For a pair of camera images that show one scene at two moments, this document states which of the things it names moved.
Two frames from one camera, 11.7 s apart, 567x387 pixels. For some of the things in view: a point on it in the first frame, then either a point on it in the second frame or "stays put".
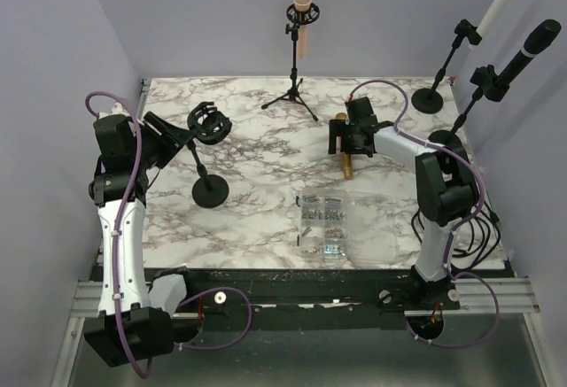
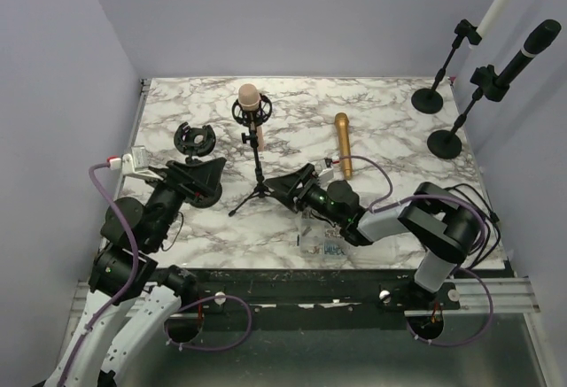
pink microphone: (302, 0) -> (249, 99)
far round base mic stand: (430, 100) stays put
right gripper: (339, 128) -> (286, 185)
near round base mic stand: (488, 81) stays put
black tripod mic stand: (297, 19) -> (252, 119)
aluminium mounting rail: (517, 295) stays put
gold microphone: (346, 158) stays put
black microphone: (539, 39) stays put
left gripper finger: (178, 135) -> (206, 174)
